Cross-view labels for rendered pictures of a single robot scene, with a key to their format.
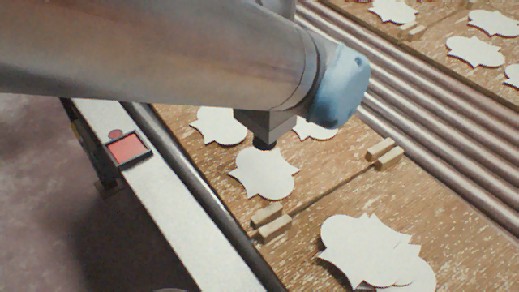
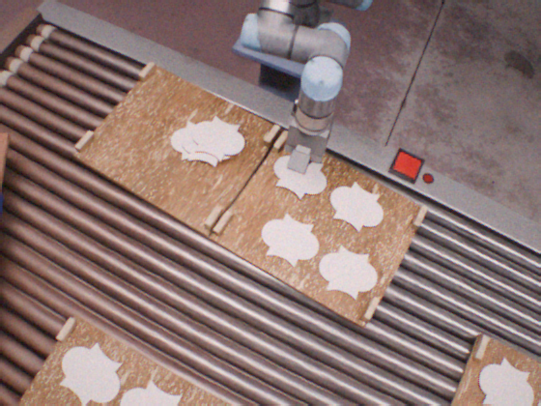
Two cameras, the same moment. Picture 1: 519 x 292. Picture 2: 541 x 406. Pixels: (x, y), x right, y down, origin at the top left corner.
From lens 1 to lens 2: 131 cm
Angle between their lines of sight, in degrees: 67
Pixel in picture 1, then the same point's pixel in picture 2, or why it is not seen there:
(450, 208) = (163, 196)
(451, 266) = (161, 157)
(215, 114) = (366, 212)
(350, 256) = (221, 130)
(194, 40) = not seen: outside the picture
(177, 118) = (394, 201)
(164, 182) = (363, 155)
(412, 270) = (185, 139)
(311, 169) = (268, 192)
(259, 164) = (306, 179)
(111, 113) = (447, 194)
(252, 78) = not seen: outside the picture
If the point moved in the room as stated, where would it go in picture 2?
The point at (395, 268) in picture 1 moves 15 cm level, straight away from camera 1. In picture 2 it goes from (195, 133) to (178, 185)
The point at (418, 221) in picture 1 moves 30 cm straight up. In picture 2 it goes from (184, 179) to (175, 105)
